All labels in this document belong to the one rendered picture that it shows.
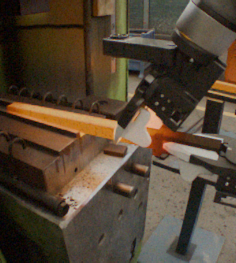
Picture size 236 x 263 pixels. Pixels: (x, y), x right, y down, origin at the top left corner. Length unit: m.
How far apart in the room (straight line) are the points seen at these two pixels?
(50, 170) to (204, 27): 0.32
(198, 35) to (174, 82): 0.08
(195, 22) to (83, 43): 0.45
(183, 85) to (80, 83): 0.45
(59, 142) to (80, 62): 0.33
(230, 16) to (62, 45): 0.55
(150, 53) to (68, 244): 0.33
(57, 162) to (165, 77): 0.23
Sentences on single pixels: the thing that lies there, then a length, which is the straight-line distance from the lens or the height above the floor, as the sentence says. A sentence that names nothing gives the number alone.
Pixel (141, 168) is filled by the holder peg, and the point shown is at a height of 0.88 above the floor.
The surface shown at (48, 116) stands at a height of 1.01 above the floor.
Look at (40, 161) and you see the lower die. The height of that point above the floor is 0.98.
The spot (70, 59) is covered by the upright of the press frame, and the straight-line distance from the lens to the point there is 0.76.
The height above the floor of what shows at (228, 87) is 0.96.
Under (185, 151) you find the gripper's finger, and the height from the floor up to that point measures 1.02.
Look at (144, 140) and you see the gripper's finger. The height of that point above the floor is 1.02.
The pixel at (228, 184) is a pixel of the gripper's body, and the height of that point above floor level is 0.98.
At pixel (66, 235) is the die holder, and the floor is 0.89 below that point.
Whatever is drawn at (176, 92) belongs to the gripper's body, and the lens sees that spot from 0.35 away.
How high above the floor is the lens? 1.23
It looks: 29 degrees down
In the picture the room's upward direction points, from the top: straight up
